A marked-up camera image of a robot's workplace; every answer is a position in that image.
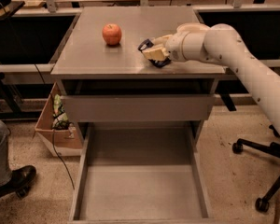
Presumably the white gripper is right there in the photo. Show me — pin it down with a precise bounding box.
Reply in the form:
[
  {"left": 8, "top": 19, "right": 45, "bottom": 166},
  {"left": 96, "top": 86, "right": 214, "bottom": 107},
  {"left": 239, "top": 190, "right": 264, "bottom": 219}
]
[{"left": 142, "top": 32, "right": 189, "bottom": 62}]

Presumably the dark blue rxbar wrapper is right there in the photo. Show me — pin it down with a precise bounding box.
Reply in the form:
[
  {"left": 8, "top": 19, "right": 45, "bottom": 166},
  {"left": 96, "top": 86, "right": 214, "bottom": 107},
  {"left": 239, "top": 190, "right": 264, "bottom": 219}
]
[{"left": 137, "top": 39, "right": 171, "bottom": 68}]

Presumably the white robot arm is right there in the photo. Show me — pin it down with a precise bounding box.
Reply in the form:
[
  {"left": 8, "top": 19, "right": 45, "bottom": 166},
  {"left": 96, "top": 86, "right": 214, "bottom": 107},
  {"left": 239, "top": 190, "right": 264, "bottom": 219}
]
[{"left": 138, "top": 23, "right": 280, "bottom": 224}]

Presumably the grey drawer cabinet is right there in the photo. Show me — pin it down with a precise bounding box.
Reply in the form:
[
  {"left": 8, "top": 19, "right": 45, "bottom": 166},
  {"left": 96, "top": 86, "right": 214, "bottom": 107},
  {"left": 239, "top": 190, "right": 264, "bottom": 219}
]
[{"left": 51, "top": 7, "right": 224, "bottom": 138}]

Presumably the closed grey top drawer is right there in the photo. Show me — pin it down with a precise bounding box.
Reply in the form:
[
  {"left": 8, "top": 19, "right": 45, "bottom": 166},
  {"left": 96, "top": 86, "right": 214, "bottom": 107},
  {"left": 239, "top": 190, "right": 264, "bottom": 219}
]
[{"left": 62, "top": 94, "right": 215, "bottom": 122}]

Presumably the open grey middle drawer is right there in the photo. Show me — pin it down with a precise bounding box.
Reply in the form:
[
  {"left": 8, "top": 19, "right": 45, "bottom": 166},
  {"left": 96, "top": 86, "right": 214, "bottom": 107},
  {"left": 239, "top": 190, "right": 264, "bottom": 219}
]
[{"left": 68, "top": 124, "right": 215, "bottom": 224}]

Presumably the white bowl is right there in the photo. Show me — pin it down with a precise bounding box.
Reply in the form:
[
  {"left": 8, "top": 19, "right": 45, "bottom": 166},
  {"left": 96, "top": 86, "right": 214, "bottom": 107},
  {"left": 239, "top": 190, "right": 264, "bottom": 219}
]
[{"left": 186, "top": 23, "right": 209, "bottom": 30}]

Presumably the red apple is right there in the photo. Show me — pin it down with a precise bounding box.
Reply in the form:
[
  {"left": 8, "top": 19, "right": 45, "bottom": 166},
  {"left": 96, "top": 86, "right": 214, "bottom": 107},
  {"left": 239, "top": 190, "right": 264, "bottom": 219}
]
[{"left": 102, "top": 23, "right": 122, "bottom": 46}]

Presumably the green snack bag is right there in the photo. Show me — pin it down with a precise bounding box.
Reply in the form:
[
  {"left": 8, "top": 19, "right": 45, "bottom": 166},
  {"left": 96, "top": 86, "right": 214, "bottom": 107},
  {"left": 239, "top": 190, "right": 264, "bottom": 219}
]
[{"left": 52, "top": 94, "right": 69, "bottom": 130}]

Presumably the cardboard box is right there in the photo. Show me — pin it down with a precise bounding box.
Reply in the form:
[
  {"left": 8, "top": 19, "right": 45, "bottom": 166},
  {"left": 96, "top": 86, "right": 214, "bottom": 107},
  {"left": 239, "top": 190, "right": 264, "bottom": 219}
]
[{"left": 35, "top": 84, "right": 82, "bottom": 157}]

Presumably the black leather shoe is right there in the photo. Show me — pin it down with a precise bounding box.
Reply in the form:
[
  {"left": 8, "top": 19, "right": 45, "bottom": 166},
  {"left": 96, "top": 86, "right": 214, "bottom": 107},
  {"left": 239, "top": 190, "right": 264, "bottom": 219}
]
[{"left": 0, "top": 165, "right": 36, "bottom": 198}]

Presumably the black floor cable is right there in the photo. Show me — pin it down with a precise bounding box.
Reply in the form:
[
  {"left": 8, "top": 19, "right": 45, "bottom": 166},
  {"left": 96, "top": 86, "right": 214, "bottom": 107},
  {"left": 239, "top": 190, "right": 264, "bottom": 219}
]
[{"left": 33, "top": 63, "right": 76, "bottom": 190}]

